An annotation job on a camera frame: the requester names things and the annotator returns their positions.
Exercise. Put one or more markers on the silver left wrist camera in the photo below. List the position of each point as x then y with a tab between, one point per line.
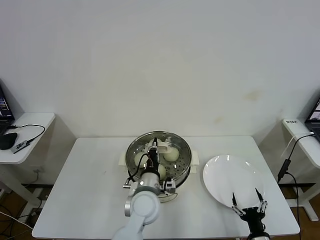
170	186

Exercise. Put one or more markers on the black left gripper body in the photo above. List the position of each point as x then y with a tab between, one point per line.
153	160

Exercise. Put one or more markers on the black laptop with dark screen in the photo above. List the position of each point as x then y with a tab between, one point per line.
3	110

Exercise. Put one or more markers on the white side table with label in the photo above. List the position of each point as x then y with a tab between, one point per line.
310	150

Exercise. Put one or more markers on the perforated steel steamer basket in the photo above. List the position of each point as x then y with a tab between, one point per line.
184	175

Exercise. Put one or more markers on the black power adapter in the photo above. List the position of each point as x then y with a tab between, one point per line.
283	170

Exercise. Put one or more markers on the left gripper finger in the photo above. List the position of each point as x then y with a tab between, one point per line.
155	142
151	150

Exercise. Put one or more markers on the cream electric cooker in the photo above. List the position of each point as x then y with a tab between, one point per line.
171	198

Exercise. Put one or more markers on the white side table with mouse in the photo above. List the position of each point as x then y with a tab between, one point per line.
32	120

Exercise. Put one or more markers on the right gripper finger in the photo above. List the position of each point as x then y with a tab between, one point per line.
236	205
263	205

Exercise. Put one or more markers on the black computer mouse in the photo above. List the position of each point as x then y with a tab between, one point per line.
7	141

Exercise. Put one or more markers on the small black printed device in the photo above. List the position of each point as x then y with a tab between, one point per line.
19	147

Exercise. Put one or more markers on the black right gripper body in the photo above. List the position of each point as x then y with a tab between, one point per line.
253	220

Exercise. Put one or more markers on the white round plate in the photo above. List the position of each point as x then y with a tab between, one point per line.
225	180

